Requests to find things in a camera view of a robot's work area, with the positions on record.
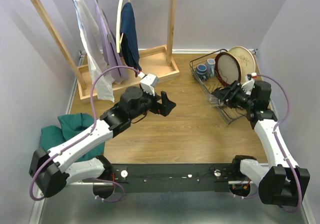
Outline white hanging garment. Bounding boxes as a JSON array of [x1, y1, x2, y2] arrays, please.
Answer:
[[73, 0, 115, 102]]

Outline grey blue mug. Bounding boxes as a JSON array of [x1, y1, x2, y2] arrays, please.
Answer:
[[205, 58, 216, 77]]

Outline dark blue mug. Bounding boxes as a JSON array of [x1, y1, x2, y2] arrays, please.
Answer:
[[196, 64, 208, 82]]

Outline lavender hanging garment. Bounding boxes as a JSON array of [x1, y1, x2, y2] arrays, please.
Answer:
[[94, 0, 129, 85]]

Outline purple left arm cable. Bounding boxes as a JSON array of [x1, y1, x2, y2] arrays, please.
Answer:
[[29, 65, 141, 203]]

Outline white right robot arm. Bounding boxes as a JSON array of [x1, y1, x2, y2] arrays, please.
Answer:
[[212, 80, 310, 208]]

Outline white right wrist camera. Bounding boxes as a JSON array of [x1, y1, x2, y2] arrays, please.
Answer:
[[242, 72, 257, 94]]

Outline black wire dish rack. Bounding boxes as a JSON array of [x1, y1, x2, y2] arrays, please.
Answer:
[[189, 49, 245, 125]]

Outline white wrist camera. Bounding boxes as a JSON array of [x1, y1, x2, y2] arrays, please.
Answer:
[[139, 74, 159, 96], [242, 72, 257, 94]]

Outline red rimmed plate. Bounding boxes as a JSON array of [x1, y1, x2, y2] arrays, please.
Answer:
[[214, 52, 242, 87]]

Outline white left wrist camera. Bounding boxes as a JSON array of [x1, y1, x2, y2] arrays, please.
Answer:
[[139, 74, 159, 96]]

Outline cream plate with branch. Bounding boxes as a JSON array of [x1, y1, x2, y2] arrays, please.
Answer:
[[228, 46, 256, 82]]

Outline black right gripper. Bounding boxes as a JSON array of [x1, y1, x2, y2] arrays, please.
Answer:
[[211, 80, 255, 110]]

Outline wooden clothes rack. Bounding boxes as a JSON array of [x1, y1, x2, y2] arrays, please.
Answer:
[[30, 0, 180, 104]]

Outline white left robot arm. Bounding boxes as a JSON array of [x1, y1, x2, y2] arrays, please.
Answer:
[[29, 86, 176, 200]]

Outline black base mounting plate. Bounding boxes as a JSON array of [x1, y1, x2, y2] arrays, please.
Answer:
[[92, 163, 251, 194]]

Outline cream round hanger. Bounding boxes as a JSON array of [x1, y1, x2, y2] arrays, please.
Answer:
[[115, 0, 131, 53]]

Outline clear drinking glass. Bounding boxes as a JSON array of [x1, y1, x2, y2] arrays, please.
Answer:
[[207, 94, 224, 107]]

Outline navy hanging garment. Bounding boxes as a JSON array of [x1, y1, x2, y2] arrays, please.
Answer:
[[120, 2, 142, 71]]

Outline green cloth pile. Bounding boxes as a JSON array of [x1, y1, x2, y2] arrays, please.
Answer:
[[39, 113, 94, 151]]

